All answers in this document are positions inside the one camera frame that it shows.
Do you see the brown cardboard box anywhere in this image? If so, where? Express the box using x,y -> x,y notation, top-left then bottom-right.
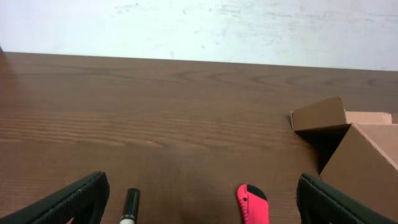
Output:
290,96 -> 397,221

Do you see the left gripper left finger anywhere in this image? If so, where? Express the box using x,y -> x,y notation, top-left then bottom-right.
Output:
1,171 -> 110,224

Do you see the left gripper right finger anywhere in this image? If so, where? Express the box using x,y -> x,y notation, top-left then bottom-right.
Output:
296,173 -> 397,224

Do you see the black marker pen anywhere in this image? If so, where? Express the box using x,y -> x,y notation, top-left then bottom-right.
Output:
119,188 -> 141,224

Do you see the red utility knife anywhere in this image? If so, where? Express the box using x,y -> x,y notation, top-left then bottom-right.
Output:
236,184 -> 269,224

